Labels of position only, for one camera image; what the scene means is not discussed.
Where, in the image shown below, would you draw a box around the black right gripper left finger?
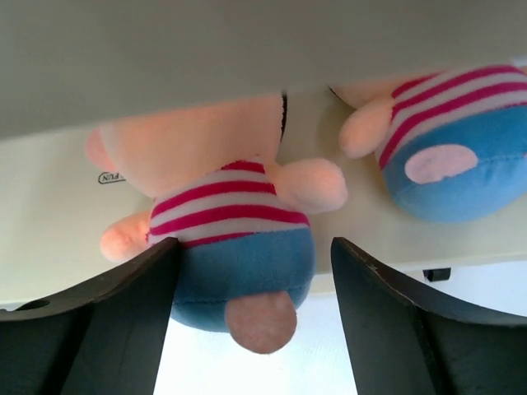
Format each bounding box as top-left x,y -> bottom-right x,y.
1,239 -> 178,394

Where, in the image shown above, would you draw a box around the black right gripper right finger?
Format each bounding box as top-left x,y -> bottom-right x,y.
331,237 -> 526,395

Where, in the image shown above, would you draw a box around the peach doll blue pants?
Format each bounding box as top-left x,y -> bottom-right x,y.
86,93 -> 348,354

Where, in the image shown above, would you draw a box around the peach doll on middle shelf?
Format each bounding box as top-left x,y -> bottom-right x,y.
332,63 -> 526,223

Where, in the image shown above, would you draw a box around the beige three-tier shelf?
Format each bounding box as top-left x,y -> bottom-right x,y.
0,0 -> 527,312

